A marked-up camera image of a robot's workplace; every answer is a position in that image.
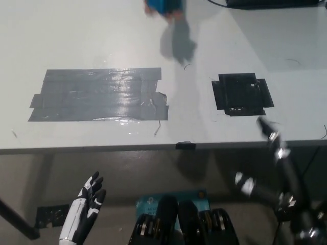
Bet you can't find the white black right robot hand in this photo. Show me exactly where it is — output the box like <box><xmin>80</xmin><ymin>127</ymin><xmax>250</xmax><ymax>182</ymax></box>
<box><xmin>234</xmin><ymin>116</ymin><xmax>305</xmax><ymax>213</ymax></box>

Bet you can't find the person's hand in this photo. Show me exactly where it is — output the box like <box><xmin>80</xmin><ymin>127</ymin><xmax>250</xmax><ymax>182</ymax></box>
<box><xmin>144</xmin><ymin>0</ymin><xmax>185</xmax><ymax>21</ymax></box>

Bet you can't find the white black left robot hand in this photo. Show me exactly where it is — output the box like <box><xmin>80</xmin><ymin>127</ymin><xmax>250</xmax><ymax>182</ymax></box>
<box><xmin>58</xmin><ymin>170</ymin><xmax>107</xmax><ymax>245</ymax></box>

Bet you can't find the black tape square spot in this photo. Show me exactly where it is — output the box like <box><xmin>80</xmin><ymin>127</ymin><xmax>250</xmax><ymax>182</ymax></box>
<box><xmin>211</xmin><ymin>72</ymin><xmax>275</xmax><ymax>117</ymax></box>

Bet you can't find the black metal pole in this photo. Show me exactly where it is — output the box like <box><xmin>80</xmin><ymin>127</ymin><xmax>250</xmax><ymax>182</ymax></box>
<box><xmin>0</xmin><ymin>195</ymin><xmax>40</xmax><ymax>240</ymax></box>

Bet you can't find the black flat device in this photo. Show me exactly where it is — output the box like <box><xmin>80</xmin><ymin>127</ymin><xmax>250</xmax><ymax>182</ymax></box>
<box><xmin>225</xmin><ymin>0</ymin><xmax>327</xmax><ymax>11</ymax></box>

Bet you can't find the grey duct tape patch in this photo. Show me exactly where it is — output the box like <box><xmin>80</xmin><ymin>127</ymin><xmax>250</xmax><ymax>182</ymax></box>
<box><xmin>27</xmin><ymin>67</ymin><xmax>170</xmax><ymax>123</ymax></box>

